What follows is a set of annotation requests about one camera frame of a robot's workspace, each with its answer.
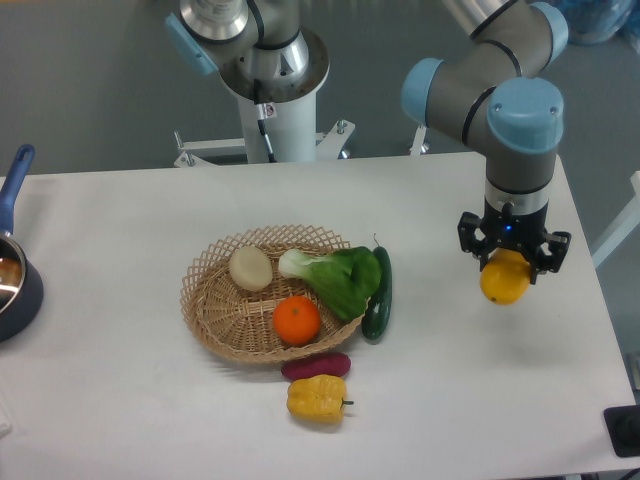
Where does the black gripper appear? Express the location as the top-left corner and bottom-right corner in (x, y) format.
(457, 200), (572, 285)

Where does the yellow mango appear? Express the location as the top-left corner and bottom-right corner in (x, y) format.
(480, 248), (531, 305)

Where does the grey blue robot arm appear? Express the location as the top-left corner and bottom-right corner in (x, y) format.
(165, 1), (571, 279)

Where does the dark green cucumber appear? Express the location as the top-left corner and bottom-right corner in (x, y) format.
(361, 243), (393, 342)

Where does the green bok choy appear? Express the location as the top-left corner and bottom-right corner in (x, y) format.
(278, 246), (383, 323)

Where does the black device at table edge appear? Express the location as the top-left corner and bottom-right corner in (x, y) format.
(603, 405), (639, 458)

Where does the purple sweet potato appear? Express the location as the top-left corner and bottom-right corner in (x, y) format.
(281, 352), (351, 381)

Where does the blue plastic bag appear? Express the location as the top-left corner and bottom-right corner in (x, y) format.
(557, 0), (637, 46)

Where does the orange fruit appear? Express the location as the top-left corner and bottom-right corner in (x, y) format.
(273, 296), (321, 346)

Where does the yellow bell pepper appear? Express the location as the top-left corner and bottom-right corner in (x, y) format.
(286, 374), (354, 424)

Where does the beige potato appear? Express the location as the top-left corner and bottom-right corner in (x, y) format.
(229, 246), (273, 292)

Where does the woven wicker basket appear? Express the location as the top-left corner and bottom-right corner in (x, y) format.
(180, 225), (361, 364)

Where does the white frame bar right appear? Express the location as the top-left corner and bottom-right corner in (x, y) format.
(591, 171), (639, 269)

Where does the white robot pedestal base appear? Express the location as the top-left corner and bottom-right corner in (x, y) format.
(173, 27), (431, 169)

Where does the black cable on pedestal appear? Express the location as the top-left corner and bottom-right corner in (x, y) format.
(252, 79), (278, 164)

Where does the blue handled saucepan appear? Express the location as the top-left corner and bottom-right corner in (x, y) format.
(1, 144), (44, 342)

